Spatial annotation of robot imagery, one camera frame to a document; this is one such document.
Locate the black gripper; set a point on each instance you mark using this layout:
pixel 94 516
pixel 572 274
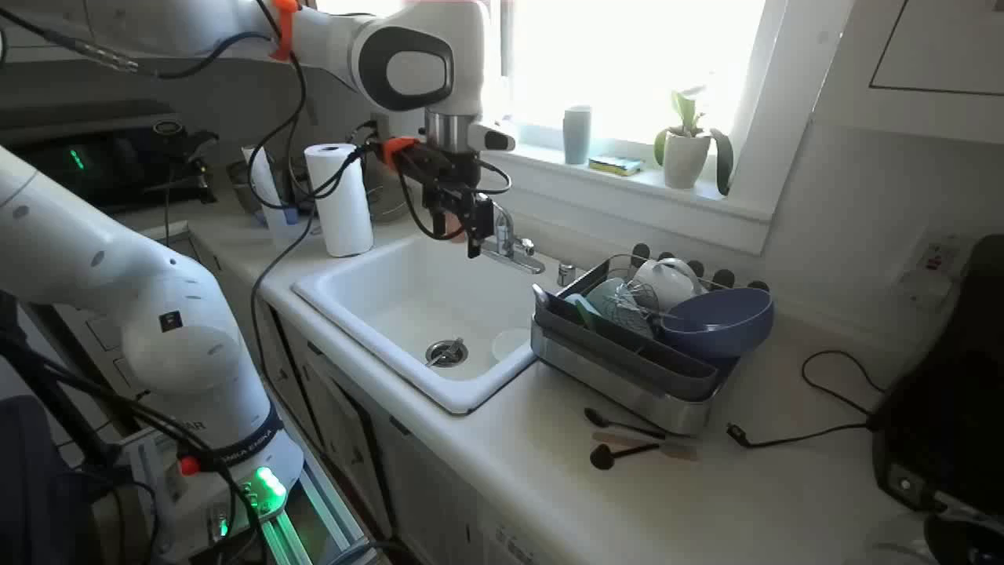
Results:
pixel 436 172

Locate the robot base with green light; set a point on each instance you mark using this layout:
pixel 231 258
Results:
pixel 269 498

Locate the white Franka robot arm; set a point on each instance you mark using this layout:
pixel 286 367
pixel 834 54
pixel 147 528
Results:
pixel 105 260

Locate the white window sill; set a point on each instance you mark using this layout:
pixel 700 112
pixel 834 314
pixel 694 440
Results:
pixel 627 204

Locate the grey dish rack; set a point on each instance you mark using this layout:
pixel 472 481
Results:
pixel 616 364

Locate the chrome faucet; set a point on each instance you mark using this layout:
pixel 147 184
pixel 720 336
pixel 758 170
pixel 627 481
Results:
pixel 515 245

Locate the white kitchen sink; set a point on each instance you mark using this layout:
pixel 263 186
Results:
pixel 417 303

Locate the small chrome sink knob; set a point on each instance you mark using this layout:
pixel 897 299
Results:
pixel 570 270

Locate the white paper towel roll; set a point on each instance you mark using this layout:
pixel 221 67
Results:
pixel 341 199

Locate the metal sink drain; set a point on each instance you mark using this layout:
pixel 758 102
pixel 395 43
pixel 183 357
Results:
pixel 447 351

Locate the green yellow sponge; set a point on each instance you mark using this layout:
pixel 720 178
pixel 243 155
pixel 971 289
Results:
pixel 616 164

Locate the white bowl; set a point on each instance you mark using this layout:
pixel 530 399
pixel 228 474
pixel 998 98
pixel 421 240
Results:
pixel 664 283

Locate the white plastic bottle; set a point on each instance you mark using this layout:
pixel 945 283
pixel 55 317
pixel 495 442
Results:
pixel 270 204

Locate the potted plant in white pot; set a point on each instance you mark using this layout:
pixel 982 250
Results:
pixel 684 157

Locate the black measuring spoon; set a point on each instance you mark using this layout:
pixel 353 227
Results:
pixel 599 457
pixel 599 418

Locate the white lower cabinet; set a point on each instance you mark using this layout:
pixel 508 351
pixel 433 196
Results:
pixel 345 429

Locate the blue bowl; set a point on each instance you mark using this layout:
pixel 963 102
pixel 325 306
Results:
pixel 717 317

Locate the black box with green light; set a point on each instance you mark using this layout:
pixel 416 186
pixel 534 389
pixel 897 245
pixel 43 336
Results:
pixel 94 162

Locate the black stand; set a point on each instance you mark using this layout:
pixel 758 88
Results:
pixel 47 386

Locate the dark blue fabric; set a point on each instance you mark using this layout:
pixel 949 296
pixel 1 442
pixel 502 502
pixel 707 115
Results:
pixel 34 489

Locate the large black appliance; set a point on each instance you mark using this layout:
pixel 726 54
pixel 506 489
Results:
pixel 953 410

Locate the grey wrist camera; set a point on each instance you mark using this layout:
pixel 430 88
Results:
pixel 489 135

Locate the white wall outlet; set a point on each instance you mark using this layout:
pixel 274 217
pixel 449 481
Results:
pixel 934 258

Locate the white wall cabinet door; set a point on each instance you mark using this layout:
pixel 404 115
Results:
pixel 941 43

